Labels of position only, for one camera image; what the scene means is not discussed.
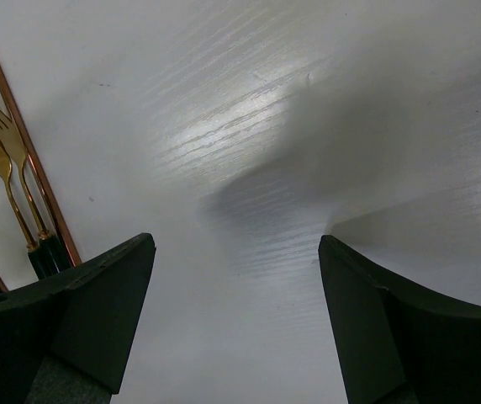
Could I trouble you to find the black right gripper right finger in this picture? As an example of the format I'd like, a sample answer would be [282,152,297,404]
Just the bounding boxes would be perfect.
[319,235,481,403]

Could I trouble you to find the gold fork green handle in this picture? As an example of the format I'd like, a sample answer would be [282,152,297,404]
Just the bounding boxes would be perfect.
[0,110,71,278]
[0,142,49,279]

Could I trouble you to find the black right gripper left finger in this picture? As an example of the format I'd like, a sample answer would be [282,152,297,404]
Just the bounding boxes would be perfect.
[0,233,156,403]

